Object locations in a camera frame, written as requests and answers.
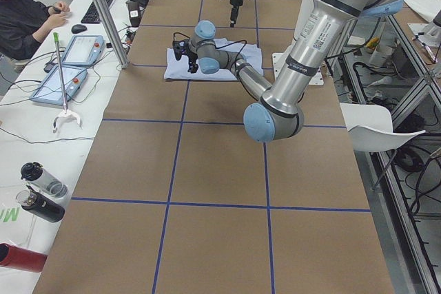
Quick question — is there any blue striped button shirt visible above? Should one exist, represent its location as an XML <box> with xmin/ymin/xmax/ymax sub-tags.
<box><xmin>164</xmin><ymin>38</ymin><xmax>263</xmax><ymax>81</ymax></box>

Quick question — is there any black box with label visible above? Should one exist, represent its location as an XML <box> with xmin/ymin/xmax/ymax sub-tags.
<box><xmin>126</xmin><ymin>0</ymin><xmax>142</xmax><ymax>28</ymax></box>

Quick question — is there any black keyboard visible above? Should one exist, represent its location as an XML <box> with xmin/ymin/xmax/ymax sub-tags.
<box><xmin>80</xmin><ymin>0</ymin><xmax>118</xmax><ymax>25</ymax></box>

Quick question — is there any upper teach pendant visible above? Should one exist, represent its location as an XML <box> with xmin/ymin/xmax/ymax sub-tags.
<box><xmin>61</xmin><ymin>34</ymin><xmax>105</xmax><ymax>67</ymax></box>

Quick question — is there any teach pendant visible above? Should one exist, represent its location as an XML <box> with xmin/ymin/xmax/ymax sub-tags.
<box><xmin>29</xmin><ymin>65</ymin><xmax>88</xmax><ymax>105</ymax></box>
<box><xmin>61</xmin><ymin>34</ymin><xmax>105</xmax><ymax>67</ymax></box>

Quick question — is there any black computer mouse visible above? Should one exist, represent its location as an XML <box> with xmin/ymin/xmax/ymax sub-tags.
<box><xmin>71</xmin><ymin>24</ymin><xmax>88</xmax><ymax>34</ymax></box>

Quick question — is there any white reacher grabber tool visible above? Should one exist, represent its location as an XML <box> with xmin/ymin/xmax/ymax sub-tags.
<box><xmin>52</xmin><ymin>32</ymin><xmax>82</xmax><ymax>134</ymax></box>

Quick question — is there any lower teach pendant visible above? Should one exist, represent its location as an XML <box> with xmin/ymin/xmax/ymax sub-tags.
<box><xmin>29</xmin><ymin>65</ymin><xmax>88</xmax><ymax>105</ymax></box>

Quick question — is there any seated person in black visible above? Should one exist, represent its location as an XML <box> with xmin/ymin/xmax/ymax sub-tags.
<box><xmin>1</xmin><ymin>0</ymin><xmax>70</xmax><ymax>61</ymax></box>

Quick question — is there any white plastic chair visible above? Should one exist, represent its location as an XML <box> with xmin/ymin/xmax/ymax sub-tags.
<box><xmin>340</xmin><ymin>103</ymin><xmax>426</xmax><ymax>191</ymax></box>

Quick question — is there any clear bottle black cap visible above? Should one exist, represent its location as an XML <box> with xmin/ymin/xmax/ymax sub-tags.
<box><xmin>20</xmin><ymin>162</ymin><xmax>68</xmax><ymax>198</ymax></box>

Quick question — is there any black water bottle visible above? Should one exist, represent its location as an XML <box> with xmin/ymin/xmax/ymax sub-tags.
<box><xmin>16</xmin><ymin>186</ymin><xmax>65</xmax><ymax>223</ymax></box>

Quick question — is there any red bottle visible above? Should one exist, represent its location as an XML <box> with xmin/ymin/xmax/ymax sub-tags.
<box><xmin>1</xmin><ymin>243</ymin><xmax>47</xmax><ymax>273</ymax></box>

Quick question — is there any aluminium frame post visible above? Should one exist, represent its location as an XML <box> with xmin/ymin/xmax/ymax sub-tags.
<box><xmin>93</xmin><ymin>0</ymin><xmax>129</xmax><ymax>69</ymax></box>

